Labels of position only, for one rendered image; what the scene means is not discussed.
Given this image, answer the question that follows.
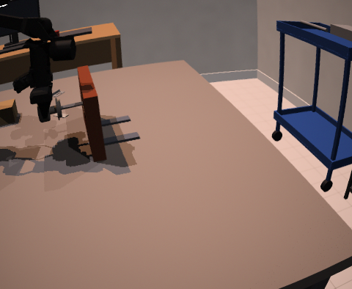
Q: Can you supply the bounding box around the tan cardboard box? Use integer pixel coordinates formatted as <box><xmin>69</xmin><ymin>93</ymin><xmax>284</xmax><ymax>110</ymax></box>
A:
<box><xmin>0</xmin><ymin>99</ymin><xmax>18</xmax><ymax>125</ymax></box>

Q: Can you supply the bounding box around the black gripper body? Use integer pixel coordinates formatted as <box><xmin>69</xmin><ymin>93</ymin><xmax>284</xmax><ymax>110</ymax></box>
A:
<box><xmin>30</xmin><ymin>61</ymin><xmax>53</xmax><ymax>104</ymax></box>

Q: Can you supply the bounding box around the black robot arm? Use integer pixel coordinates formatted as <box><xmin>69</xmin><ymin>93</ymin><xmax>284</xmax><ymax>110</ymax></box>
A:
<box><xmin>0</xmin><ymin>14</ymin><xmax>76</xmax><ymax>93</ymax></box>

